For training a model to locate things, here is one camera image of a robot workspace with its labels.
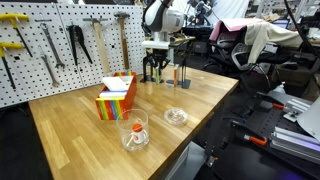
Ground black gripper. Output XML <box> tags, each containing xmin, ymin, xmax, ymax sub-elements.
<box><xmin>145</xmin><ymin>49</ymin><xmax>170</xmax><ymax>84</ymax></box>

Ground white and orange book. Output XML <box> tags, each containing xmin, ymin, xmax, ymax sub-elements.
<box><xmin>172</xmin><ymin>63</ymin><xmax>181</xmax><ymax>88</ymax></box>

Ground black metal bookend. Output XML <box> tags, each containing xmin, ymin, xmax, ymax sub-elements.
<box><xmin>165</xmin><ymin>63</ymin><xmax>192</xmax><ymax>90</ymax></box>
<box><xmin>140</xmin><ymin>54</ymin><xmax>168</xmax><ymax>84</ymax></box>

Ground white tissue sheet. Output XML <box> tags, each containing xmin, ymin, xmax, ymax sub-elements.
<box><xmin>98</xmin><ymin>75</ymin><xmax>134</xmax><ymax>99</ymax></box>

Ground clear glass ashtray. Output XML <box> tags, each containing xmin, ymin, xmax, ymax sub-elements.
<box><xmin>163</xmin><ymin>107</ymin><xmax>190</xmax><ymax>127</ymax></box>

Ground orange rainbow tissue box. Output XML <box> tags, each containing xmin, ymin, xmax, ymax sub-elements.
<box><xmin>94</xmin><ymin>71</ymin><xmax>138</xmax><ymax>121</ymax></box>

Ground clear glass beaker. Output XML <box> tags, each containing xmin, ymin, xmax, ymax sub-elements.
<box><xmin>115</xmin><ymin>108</ymin><xmax>150</xmax><ymax>153</ymax></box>

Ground small white bottle orange cap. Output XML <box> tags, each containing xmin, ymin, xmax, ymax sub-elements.
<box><xmin>130</xmin><ymin>123</ymin><xmax>148</xmax><ymax>145</ymax></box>

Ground pink cloth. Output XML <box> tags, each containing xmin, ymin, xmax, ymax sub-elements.
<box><xmin>209</xmin><ymin>17</ymin><xmax>264</xmax><ymax>43</ymax></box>

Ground black office chair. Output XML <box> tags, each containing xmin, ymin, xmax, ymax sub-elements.
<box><xmin>204</xmin><ymin>24</ymin><xmax>278</xmax><ymax>88</ymax></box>

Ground black pliers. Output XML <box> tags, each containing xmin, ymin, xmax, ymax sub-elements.
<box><xmin>66</xmin><ymin>24</ymin><xmax>94</xmax><ymax>67</ymax></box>

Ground white hanging cloth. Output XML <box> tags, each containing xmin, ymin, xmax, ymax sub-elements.
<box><xmin>213</xmin><ymin>0</ymin><xmax>251</xmax><ymax>19</ymax></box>

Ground small silver wrench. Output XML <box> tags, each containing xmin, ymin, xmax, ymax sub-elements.
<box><xmin>38</xmin><ymin>45</ymin><xmax>62</xmax><ymax>88</ymax></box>

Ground large silver wrench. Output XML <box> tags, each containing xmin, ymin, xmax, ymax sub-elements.
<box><xmin>39</xmin><ymin>22</ymin><xmax>66</xmax><ymax>70</ymax></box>

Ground cream jacket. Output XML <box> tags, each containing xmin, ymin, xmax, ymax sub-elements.
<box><xmin>244</xmin><ymin>21</ymin><xmax>305</xmax><ymax>65</ymax></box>

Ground black perforated cart top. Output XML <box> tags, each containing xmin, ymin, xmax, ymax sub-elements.
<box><xmin>204</xmin><ymin>91</ymin><xmax>320</xmax><ymax>180</ymax></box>

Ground white pegboard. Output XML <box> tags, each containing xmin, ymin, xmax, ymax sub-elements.
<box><xmin>0</xmin><ymin>2</ymin><xmax>147</xmax><ymax>109</ymax></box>

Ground short silver aluminium extrusion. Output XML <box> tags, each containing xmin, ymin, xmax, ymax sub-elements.
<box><xmin>283</xmin><ymin>98</ymin><xmax>313</xmax><ymax>123</ymax></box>

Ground long silver aluminium extrusion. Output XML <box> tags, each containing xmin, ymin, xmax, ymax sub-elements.
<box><xmin>269</xmin><ymin>126</ymin><xmax>320</xmax><ymax>165</ymax></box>

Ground hammer with brown handle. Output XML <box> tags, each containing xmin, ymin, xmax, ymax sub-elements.
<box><xmin>113</xmin><ymin>11</ymin><xmax>132</xmax><ymax>71</ymax></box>

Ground hammer with pale wooden handle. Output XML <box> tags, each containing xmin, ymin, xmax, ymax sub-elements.
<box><xmin>82</xmin><ymin>16</ymin><xmax>112</xmax><ymax>74</ymax></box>

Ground black clamp orange handle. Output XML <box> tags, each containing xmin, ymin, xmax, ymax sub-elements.
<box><xmin>229</xmin><ymin>119</ymin><xmax>269</xmax><ymax>147</ymax></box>
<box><xmin>254</xmin><ymin>91</ymin><xmax>287</xmax><ymax>111</ymax></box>

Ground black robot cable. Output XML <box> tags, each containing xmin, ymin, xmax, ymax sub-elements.
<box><xmin>283</xmin><ymin>0</ymin><xmax>320</xmax><ymax>59</ymax></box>

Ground yellow T-handle hex key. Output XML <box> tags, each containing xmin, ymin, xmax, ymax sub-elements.
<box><xmin>0</xmin><ymin>13</ymin><xmax>34</xmax><ymax>58</ymax></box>
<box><xmin>0</xmin><ymin>42</ymin><xmax>25</xmax><ymax>90</ymax></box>

